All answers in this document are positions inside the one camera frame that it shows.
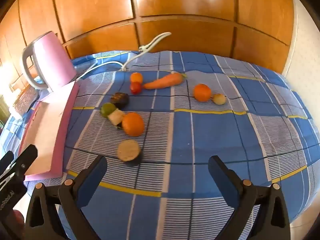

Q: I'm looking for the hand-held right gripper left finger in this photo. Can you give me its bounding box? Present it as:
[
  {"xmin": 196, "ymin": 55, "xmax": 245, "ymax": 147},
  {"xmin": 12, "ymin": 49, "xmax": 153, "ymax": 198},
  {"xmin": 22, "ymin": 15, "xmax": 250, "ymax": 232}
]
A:
[{"xmin": 25, "ymin": 154, "xmax": 108, "ymax": 240}]

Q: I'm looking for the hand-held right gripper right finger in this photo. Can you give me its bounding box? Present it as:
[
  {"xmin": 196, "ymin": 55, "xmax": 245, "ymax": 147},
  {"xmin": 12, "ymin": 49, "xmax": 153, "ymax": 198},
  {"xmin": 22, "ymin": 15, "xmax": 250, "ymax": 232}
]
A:
[{"xmin": 208, "ymin": 155, "xmax": 292, "ymax": 240}]

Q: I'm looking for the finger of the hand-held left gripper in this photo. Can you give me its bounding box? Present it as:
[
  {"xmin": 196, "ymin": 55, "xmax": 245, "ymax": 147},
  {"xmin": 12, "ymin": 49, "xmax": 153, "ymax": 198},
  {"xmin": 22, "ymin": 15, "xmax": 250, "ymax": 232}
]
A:
[
  {"xmin": 0, "ymin": 151, "xmax": 13, "ymax": 167},
  {"xmin": 4, "ymin": 144, "xmax": 38, "ymax": 182}
]

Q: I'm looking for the pink rimmed white tray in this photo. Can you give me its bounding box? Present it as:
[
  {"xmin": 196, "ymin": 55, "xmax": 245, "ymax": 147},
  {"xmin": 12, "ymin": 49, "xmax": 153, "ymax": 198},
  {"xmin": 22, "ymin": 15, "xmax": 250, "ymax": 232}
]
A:
[{"xmin": 19, "ymin": 81, "xmax": 81, "ymax": 180}]

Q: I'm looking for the orange mandarin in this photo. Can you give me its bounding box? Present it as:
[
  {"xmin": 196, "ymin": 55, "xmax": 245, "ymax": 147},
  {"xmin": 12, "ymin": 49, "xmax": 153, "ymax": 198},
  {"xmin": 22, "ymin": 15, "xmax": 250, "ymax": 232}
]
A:
[
  {"xmin": 122, "ymin": 112, "xmax": 145, "ymax": 137},
  {"xmin": 194, "ymin": 83, "xmax": 212, "ymax": 102}
]

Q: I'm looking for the green tomato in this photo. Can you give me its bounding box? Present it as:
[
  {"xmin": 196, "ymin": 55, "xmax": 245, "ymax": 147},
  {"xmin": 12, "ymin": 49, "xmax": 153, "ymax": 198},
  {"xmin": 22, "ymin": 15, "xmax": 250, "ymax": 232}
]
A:
[{"xmin": 100, "ymin": 102, "xmax": 118, "ymax": 118}]

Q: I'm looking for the small pale garlic bulb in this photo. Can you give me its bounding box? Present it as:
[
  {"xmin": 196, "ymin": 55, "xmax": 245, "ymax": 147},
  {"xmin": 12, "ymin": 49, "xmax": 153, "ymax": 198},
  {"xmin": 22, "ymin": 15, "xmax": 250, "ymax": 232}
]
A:
[{"xmin": 212, "ymin": 93, "xmax": 226, "ymax": 105}]

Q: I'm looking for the dark passion fruit half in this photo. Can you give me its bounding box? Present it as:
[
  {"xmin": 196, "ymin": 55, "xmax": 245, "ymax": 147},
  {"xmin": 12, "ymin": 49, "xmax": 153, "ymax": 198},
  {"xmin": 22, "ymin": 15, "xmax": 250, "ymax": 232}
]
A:
[{"xmin": 110, "ymin": 92, "xmax": 130, "ymax": 109}]

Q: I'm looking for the red tomato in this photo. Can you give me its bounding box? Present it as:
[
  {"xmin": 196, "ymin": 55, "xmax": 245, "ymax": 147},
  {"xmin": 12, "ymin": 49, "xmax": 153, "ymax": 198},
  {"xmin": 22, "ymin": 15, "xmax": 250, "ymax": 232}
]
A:
[{"xmin": 130, "ymin": 82, "xmax": 142, "ymax": 95}]

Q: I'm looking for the yellow-orange tomato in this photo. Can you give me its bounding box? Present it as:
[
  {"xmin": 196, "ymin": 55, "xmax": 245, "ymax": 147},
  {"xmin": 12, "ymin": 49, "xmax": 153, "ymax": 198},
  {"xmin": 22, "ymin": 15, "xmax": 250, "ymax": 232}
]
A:
[{"xmin": 130, "ymin": 72, "xmax": 143, "ymax": 84}]

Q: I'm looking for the orange carrot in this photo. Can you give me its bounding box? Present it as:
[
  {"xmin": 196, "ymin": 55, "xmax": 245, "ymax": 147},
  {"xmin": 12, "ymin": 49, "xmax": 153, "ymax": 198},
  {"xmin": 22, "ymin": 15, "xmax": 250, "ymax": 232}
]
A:
[{"xmin": 143, "ymin": 72, "xmax": 187, "ymax": 90}]

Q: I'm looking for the person's left hand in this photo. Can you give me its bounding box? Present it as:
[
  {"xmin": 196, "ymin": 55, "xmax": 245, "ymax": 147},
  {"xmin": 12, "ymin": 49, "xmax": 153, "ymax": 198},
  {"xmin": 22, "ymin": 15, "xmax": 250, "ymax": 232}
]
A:
[{"xmin": 12, "ymin": 209, "xmax": 26, "ymax": 230}]

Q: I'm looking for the blue plaid bedsheet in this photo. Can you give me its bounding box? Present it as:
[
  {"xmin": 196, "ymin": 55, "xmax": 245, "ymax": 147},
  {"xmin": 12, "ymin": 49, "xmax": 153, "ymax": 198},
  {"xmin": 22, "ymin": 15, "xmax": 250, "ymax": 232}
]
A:
[{"xmin": 0, "ymin": 51, "xmax": 318, "ymax": 240}]

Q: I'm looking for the silver patterned tissue box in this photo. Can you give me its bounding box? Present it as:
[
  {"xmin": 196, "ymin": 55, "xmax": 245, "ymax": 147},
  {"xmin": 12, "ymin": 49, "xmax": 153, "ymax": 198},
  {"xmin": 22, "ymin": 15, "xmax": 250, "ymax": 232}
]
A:
[{"xmin": 14, "ymin": 85, "xmax": 40, "ymax": 115}]

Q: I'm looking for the pink electric kettle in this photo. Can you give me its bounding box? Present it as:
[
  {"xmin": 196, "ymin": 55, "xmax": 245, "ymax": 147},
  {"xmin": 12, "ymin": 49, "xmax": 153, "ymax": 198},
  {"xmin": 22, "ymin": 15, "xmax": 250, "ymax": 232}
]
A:
[{"xmin": 22, "ymin": 31, "xmax": 77, "ymax": 94}]

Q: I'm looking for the wooden panelled wardrobe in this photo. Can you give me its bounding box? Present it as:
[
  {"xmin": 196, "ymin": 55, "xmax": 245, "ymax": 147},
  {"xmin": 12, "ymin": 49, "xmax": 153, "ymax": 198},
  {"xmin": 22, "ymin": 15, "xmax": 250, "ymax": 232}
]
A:
[{"xmin": 0, "ymin": 0, "xmax": 295, "ymax": 80}]

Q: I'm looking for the white kettle power cord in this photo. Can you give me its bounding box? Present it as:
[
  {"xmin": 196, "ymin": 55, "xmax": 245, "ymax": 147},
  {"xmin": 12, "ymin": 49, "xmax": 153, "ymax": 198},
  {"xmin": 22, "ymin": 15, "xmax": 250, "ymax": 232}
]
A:
[{"xmin": 75, "ymin": 32, "xmax": 172, "ymax": 82}]

